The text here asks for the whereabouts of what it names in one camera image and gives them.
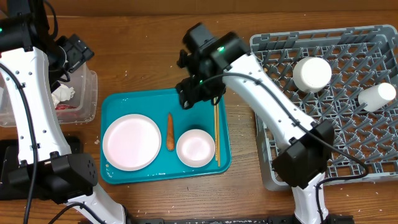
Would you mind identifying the white tissue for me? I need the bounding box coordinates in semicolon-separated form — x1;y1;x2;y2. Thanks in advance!
51;84;75;107

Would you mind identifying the large white plate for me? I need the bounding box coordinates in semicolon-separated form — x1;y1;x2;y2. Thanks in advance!
102;114;162;171

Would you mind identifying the small white cup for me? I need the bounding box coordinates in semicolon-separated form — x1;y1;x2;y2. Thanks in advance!
358;83;397;112

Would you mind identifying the black waste bin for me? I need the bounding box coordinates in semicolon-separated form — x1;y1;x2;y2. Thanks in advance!
1;135;83;200

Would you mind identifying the white saucer bowl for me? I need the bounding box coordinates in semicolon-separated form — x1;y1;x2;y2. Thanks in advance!
293;57;332;93

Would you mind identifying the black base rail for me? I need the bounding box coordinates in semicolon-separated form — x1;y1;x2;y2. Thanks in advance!
132;215;355;224

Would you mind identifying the grey dishwasher rack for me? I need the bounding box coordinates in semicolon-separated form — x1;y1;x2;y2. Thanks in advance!
250;25;397;184

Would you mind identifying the small white plate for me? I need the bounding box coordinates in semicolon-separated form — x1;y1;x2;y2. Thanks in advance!
176;129;215;168

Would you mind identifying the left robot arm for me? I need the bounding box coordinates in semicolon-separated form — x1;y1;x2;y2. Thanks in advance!
1;0;132;223

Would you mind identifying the red foil snack wrapper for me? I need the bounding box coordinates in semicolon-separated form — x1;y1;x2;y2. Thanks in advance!
55;104;78;123

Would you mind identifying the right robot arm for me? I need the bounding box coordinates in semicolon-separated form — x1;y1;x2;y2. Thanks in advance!
176;23;353;223

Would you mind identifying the teal plastic tray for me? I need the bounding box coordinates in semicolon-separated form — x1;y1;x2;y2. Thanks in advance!
100;88;232;184

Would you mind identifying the orange carrot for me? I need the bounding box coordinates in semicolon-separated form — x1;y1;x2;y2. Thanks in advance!
166;113;175;151

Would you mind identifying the wooden chopstick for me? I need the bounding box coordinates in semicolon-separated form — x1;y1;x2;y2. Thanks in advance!
215;105;221;167
212;98;218;162

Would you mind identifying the clear plastic bin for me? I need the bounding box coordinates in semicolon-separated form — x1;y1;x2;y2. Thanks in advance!
1;63;98;128

